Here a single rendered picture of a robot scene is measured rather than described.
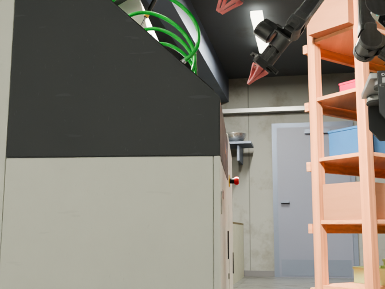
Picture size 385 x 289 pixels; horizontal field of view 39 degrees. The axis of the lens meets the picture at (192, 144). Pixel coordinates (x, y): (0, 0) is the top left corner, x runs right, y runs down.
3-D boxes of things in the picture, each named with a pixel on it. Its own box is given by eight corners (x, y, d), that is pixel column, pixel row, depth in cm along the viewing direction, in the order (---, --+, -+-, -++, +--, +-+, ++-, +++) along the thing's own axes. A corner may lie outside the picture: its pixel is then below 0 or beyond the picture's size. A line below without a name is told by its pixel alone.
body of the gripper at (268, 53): (248, 55, 194) (261, 38, 194) (268, 72, 198) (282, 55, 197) (254, 58, 188) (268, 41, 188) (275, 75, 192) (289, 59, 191)
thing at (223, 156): (220, 157, 147) (220, 99, 150) (204, 157, 148) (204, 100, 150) (227, 179, 208) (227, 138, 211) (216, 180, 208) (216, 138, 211)
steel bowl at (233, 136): (247, 145, 787) (247, 136, 789) (245, 141, 751) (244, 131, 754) (222, 146, 794) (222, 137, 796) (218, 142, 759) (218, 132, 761)
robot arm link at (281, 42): (291, 37, 188) (293, 42, 194) (275, 26, 190) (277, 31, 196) (278, 54, 189) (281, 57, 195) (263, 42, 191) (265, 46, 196)
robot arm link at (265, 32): (302, 21, 190) (298, 35, 198) (275, 3, 193) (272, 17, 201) (280, 43, 187) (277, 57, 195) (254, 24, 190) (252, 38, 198)
